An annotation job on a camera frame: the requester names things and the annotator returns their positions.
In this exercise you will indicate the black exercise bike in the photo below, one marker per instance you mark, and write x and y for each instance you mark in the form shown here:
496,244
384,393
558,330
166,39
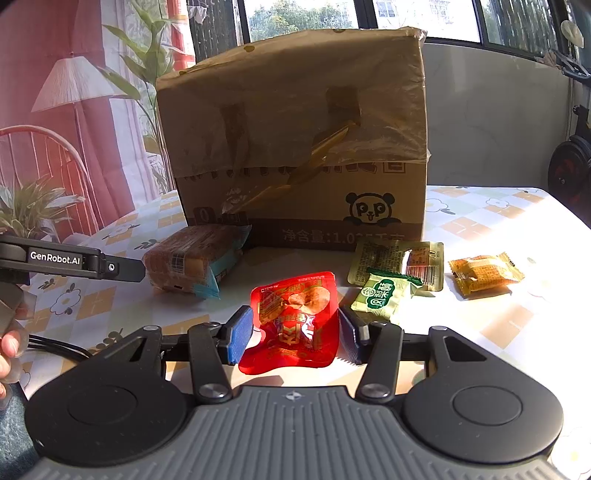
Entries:
570,161

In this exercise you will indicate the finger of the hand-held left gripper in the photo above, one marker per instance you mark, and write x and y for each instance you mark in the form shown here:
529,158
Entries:
122,270

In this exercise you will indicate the small white hanging garment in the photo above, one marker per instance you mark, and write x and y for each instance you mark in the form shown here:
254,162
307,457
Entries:
197,10

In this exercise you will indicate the brown cardboard box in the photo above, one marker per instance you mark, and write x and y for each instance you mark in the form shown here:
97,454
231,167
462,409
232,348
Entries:
286,138

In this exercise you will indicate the printed backdrop cloth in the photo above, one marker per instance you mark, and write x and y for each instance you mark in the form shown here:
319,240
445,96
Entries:
55,115

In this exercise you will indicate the orange snack packet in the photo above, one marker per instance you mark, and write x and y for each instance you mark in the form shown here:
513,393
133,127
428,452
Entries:
485,274

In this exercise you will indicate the bread packet with blue edge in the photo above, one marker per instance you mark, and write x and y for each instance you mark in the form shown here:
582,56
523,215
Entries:
189,261

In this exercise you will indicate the light green snack packet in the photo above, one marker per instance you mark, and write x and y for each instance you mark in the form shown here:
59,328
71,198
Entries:
383,295

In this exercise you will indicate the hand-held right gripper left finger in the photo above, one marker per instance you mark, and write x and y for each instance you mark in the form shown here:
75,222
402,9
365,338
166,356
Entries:
240,334

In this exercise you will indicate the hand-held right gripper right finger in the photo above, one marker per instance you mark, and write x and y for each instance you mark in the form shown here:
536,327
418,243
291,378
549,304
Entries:
352,334

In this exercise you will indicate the person's left hand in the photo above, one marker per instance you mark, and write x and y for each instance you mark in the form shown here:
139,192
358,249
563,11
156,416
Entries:
9,350

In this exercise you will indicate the white hanging pouch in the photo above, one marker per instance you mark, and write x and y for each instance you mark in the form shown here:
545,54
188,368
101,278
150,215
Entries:
572,32

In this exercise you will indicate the olive green snack packet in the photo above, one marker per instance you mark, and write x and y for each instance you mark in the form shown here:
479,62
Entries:
378,258

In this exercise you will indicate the red snack packet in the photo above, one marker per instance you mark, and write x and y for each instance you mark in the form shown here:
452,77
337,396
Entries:
291,323

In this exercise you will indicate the person's left forearm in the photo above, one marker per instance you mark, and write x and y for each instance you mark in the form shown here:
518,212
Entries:
16,434

